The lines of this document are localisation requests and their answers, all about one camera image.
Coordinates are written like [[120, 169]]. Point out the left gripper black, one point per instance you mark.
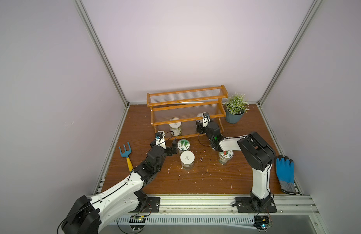
[[173, 146]]

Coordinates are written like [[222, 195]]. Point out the jar with green leaf lid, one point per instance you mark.
[[183, 145]]

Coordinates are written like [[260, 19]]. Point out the jar with plain white lid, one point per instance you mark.
[[187, 159]]

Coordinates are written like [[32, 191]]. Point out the jar with red strawberry lid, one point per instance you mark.
[[225, 156]]

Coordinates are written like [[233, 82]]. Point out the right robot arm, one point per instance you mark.
[[257, 152]]

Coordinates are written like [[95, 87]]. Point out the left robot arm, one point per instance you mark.
[[91, 215]]

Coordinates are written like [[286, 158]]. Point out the wooden three-tier shelf rack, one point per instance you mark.
[[184, 106]]

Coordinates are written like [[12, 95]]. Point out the potted green plant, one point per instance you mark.
[[235, 106]]

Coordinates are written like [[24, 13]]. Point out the blue garden hand rake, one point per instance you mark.
[[125, 153]]

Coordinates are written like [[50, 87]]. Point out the left controller board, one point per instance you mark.
[[137, 223]]

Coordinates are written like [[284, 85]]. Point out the controller board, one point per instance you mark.
[[137, 223], [262, 222]]

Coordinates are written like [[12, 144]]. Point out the blue gardening glove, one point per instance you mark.
[[285, 174]]

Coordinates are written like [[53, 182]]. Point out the right controller board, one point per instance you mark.
[[262, 222]]

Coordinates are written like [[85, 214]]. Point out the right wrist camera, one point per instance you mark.
[[205, 119]]

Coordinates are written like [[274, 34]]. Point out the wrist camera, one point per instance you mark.
[[205, 119], [160, 139]]

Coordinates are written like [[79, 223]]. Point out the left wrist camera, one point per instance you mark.
[[160, 139]]

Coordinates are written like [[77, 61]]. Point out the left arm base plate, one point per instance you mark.
[[148, 205]]

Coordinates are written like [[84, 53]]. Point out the aluminium front rail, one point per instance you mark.
[[218, 209]]

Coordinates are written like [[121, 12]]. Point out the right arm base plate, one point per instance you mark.
[[255, 205]]

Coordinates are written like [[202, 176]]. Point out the left aluminium corner post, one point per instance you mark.
[[99, 47]]

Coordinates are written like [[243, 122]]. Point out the aluminium corner post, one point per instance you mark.
[[316, 4], [99, 47]]

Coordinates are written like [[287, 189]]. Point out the right aluminium corner post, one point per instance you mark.
[[316, 4]]

